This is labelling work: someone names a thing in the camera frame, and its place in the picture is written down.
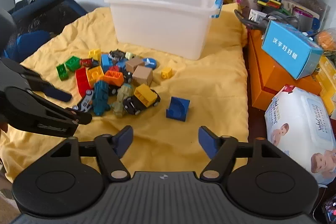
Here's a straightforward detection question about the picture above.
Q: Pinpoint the blue cardboard box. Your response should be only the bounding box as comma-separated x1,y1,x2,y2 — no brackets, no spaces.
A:
261,20,324,80

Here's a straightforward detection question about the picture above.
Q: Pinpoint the grey cable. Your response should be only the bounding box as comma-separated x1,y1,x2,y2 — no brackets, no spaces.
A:
234,9,298,30

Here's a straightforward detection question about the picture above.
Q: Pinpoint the small yellow toy brick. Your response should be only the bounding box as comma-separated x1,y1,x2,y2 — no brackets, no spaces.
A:
161,67,174,79

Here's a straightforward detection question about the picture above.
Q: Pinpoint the grey toy car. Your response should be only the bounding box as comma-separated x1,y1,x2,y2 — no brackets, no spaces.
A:
108,49,127,62

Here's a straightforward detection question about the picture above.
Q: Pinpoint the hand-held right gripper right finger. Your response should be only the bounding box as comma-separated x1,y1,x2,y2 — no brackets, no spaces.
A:
199,126,286,182

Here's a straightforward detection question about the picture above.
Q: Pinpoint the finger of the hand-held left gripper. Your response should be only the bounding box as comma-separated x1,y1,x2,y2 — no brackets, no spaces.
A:
9,60,72,102
26,98,92,138

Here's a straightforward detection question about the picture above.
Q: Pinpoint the tan toy cube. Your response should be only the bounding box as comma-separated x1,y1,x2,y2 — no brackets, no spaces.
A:
125,56,145,73
132,66,153,86

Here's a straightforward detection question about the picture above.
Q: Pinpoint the yellow blanket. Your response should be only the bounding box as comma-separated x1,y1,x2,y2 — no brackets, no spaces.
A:
0,2,250,182

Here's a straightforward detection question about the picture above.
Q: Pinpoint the yellow and black toy truck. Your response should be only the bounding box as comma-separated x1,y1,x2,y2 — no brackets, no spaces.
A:
123,84,161,115

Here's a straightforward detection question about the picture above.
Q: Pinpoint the yellow square toy brick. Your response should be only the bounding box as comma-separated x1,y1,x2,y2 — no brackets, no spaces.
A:
86,66,105,88

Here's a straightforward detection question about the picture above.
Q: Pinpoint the smartphone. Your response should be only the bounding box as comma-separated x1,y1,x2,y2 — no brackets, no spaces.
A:
322,194,336,224

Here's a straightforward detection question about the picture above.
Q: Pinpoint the grey canister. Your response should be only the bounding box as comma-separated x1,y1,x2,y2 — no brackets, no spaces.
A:
293,7,313,30

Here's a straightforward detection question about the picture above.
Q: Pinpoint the blue airplane disc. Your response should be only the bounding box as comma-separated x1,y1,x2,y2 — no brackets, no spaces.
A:
140,57,158,69

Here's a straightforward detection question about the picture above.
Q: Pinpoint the small white printed box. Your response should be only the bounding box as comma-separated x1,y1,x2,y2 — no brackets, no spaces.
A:
248,9,265,24

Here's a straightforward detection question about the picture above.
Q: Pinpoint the orange toy brick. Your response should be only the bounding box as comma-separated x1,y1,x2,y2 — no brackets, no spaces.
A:
104,70,124,86

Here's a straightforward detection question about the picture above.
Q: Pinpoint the orange net bag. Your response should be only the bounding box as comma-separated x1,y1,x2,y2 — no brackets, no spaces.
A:
316,28,336,51

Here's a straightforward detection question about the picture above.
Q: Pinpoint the yellow box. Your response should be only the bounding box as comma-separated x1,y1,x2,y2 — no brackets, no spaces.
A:
314,55,336,117

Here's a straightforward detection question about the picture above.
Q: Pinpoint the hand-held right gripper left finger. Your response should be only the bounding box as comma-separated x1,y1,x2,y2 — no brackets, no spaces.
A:
50,126,134,183

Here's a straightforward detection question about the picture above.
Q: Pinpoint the white plastic storage bin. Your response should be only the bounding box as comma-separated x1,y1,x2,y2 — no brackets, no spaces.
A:
104,0,223,60

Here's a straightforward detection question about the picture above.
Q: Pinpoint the white toy car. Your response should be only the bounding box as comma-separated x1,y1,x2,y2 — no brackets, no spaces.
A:
72,89,94,111

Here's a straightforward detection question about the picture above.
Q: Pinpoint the long red toy brick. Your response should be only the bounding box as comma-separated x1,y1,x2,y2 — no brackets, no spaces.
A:
75,67,93,96

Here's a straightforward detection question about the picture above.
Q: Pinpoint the red and black toy car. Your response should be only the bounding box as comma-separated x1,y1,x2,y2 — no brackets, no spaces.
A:
79,58,99,68

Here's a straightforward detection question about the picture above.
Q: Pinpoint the orange box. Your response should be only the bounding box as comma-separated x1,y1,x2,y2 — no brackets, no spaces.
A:
247,28,323,111

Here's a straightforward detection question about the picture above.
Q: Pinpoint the dark blue mesh bag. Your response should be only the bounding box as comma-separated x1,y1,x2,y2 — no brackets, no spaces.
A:
7,0,88,63

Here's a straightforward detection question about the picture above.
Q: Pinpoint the blue curved toy brick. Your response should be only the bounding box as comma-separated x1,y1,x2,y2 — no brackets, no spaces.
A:
165,96,190,122

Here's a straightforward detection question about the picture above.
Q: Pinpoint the translucent toy vehicle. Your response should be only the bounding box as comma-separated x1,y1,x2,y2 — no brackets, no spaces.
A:
112,84,134,118

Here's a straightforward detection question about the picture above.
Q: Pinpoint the small blue toy brick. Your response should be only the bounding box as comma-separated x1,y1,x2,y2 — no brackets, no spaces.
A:
115,60,129,71

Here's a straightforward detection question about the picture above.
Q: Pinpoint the baby wipes pack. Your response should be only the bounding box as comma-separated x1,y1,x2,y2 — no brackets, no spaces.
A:
264,84,336,185

